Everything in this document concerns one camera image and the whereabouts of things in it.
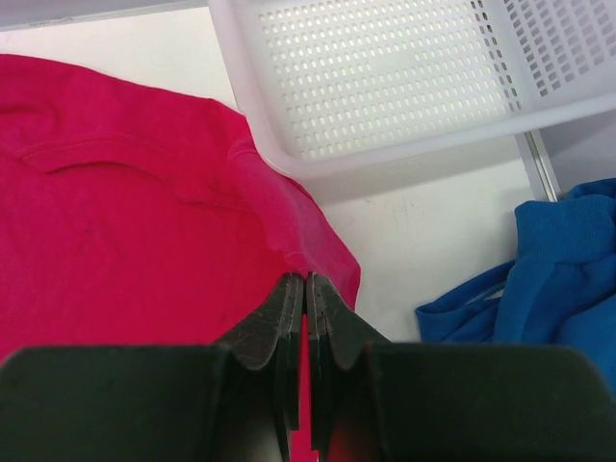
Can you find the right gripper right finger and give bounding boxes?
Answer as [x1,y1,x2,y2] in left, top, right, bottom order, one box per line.
[305,273,387,461]

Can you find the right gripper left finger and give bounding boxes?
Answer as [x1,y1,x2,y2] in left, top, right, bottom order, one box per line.
[216,273,304,461]

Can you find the red t shirt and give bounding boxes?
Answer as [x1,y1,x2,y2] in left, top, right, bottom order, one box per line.
[0,53,363,462]

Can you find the blue t shirt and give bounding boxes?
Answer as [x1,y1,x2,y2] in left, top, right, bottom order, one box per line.
[414,177,616,344]

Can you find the white perforated plastic basket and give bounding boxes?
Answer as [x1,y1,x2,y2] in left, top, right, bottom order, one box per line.
[209,0,615,179]

